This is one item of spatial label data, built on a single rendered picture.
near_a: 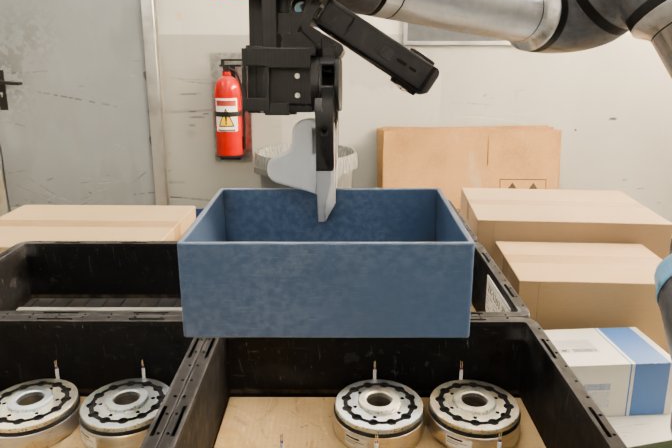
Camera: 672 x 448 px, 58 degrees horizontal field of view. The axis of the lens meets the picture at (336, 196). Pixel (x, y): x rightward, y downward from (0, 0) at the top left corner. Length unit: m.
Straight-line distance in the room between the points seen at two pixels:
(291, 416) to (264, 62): 0.44
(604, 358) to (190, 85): 3.09
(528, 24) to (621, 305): 0.56
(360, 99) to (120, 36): 1.45
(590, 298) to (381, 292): 0.78
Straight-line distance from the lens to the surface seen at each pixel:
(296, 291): 0.42
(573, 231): 1.37
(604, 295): 1.17
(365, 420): 0.71
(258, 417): 0.77
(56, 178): 4.12
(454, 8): 0.76
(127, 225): 1.32
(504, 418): 0.74
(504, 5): 0.81
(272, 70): 0.52
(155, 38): 3.76
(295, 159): 0.52
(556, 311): 1.16
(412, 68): 0.52
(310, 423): 0.76
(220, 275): 0.42
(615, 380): 1.06
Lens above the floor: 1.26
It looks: 14 degrees down
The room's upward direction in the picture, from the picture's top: straight up
